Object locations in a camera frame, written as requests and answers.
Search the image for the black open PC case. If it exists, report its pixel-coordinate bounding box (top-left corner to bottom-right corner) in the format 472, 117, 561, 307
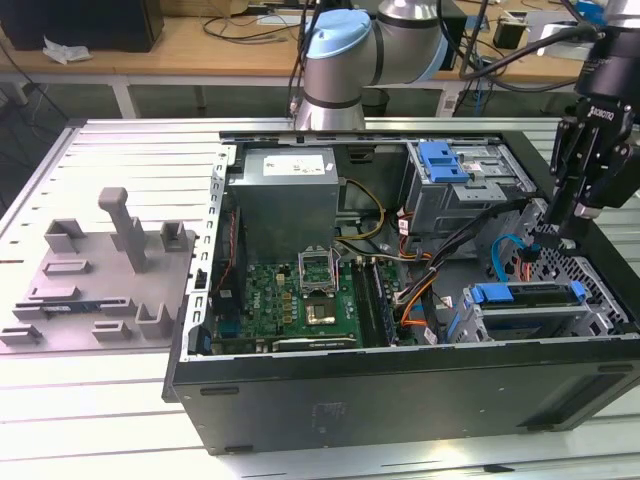
162, 129, 640, 456

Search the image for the grey power supply unit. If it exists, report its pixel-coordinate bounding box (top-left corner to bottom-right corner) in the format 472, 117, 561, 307
227, 147, 341, 251

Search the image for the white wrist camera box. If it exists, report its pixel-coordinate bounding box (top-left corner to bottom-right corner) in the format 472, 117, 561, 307
537, 22, 601, 59

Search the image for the large black box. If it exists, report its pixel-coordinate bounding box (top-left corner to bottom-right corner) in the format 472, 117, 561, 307
0, 0, 165, 54

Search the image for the black camera cable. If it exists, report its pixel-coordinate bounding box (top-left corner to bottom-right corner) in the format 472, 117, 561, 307
457, 27, 604, 94

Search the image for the black graphics card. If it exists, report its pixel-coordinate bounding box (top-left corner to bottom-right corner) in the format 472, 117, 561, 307
259, 334, 361, 354

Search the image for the hard disk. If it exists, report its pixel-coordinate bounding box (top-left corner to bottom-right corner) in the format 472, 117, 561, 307
446, 280, 587, 345

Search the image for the green motherboard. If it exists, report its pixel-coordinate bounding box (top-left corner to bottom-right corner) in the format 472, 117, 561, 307
212, 247, 401, 354

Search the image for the thick black cable bundle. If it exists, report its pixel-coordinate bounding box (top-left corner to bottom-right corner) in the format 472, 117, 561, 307
392, 197, 534, 306

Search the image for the black RAM slot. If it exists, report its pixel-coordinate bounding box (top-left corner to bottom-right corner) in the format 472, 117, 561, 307
349, 257, 376, 347

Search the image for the black waste bin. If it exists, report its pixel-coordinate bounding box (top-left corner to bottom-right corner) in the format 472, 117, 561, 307
362, 88, 390, 119

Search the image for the CPU socket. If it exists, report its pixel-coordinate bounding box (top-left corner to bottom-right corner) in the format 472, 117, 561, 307
302, 294, 341, 331

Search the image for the small dark box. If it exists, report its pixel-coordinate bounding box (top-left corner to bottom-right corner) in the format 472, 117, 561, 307
493, 14, 526, 50

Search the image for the blue cardboard box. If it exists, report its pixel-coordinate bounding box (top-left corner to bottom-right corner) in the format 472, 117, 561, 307
574, 0, 609, 20

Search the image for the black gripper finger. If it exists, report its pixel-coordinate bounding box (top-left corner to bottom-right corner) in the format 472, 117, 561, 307
560, 142, 640, 240
547, 118, 584, 236

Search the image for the grey parts rack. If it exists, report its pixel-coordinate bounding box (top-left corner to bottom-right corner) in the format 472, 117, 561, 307
0, 187, 199, 356

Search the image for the metal socket cover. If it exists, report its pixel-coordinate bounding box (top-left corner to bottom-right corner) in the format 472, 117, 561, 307
297, 247, 339, 297

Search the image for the yellow black wire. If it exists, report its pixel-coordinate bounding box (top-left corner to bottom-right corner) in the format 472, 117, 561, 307
334, 177, 386, 246

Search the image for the blue plastic drive latch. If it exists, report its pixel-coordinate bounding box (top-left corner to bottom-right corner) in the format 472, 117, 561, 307
418, 141, 471, 185

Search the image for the white crumpled plastic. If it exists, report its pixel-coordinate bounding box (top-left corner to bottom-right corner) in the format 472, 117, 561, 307
42, 35, 94, 65

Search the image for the grey metal drive cage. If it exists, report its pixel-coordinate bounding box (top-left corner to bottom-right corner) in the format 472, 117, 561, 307
403, 139, 539, 254

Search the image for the orange yellow wire bundle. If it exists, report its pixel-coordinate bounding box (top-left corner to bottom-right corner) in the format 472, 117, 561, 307
392, 267, 439, 331

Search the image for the blue data wire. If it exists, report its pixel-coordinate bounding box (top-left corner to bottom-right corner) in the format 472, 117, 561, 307
491, 233, 539, 287

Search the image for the orange black power wire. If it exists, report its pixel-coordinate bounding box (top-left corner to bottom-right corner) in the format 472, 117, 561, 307
517, 229, 577, 287

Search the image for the grey metal disk bay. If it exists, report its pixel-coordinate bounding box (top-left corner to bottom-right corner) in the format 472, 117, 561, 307
447, 279, 626, 344

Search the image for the wooden desk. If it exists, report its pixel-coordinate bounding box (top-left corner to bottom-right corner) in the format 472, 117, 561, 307
0, 9, 640, 96

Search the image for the RAM stick in slot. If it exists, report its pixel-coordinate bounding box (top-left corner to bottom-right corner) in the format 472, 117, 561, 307
368, 257, 401, 346

